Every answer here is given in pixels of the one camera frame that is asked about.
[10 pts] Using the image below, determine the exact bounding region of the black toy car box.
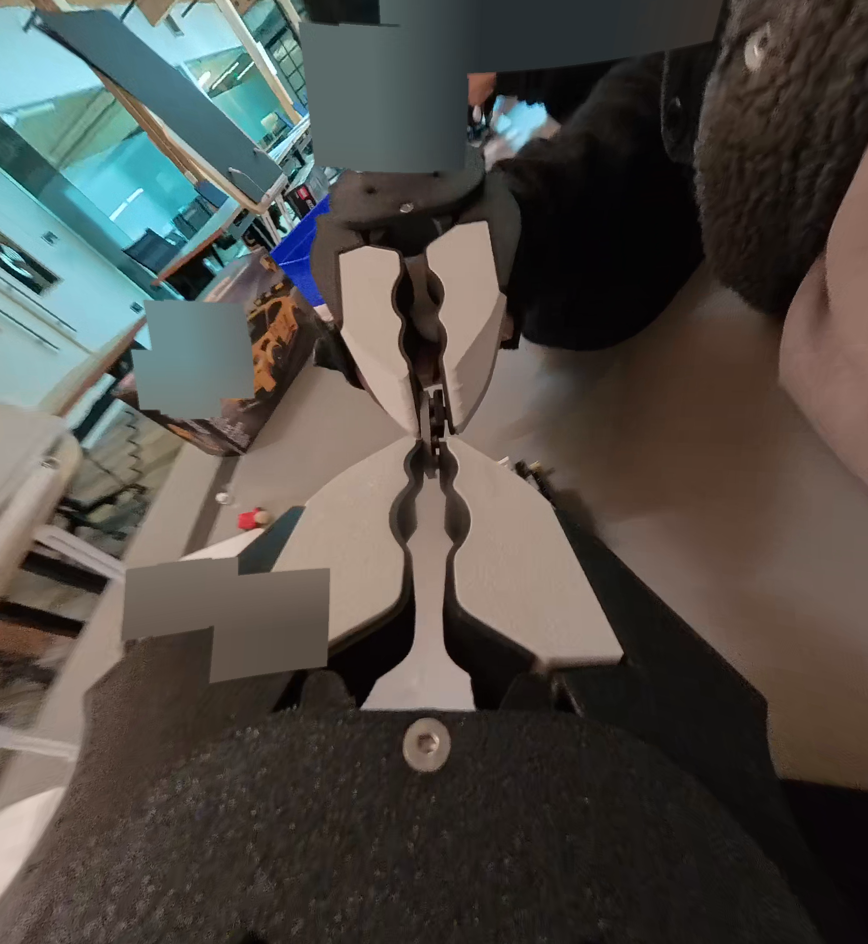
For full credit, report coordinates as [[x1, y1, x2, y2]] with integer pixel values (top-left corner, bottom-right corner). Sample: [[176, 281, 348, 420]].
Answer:
[[120, 251, 332, 458]]

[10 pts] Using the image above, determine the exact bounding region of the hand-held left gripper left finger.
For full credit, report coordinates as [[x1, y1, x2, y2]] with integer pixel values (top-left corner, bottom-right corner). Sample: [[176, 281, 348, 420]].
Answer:
[[275, 440, 414, 708]]

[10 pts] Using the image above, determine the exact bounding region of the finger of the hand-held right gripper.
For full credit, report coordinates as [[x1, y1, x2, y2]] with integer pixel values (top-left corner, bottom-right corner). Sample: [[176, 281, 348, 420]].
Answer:
[[428, 220, 510, 435], [338, 249, 424, 438]]

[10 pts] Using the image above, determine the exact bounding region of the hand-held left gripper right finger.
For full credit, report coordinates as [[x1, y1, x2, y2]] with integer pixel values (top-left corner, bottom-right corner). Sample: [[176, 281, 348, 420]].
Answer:
[[441, 440, 624, 710]]

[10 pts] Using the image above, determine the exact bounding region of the person's dark cardigan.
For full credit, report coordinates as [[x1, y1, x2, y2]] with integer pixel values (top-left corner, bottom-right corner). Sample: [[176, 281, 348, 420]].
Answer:
[[663, 0, 868, 314]]

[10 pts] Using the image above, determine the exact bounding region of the small black square brick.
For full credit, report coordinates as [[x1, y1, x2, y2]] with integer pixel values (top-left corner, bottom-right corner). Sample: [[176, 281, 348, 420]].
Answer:
[[418, 389, 456, 480]]

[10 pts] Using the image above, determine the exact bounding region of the black coiled cable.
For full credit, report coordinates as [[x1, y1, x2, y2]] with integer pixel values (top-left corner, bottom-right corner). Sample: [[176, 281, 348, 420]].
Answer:
[[113, 409, 158, 488]]

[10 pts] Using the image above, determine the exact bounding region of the white wooden book stand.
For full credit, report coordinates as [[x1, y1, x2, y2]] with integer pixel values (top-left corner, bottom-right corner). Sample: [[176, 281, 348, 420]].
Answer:
[[0, 387, 258, 761]]

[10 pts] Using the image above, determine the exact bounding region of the blue plastic bin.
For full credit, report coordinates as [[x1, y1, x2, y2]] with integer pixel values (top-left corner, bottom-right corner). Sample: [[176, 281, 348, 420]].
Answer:
[[270, 195, 332, 307]]

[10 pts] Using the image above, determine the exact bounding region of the partly built brick car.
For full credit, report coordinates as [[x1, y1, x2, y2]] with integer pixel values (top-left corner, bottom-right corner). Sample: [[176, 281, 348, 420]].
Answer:
[[515, 461, 560, 510]]

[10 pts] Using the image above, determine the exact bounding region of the grey wooden-edged table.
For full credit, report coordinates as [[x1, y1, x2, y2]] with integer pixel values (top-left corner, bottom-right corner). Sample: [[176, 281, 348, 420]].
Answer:
[[32, 9, 288, 215]]

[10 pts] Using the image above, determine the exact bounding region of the person's right forearm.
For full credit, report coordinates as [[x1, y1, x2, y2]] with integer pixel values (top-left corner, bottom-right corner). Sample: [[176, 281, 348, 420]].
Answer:
[[489, 52, 708, 351]]

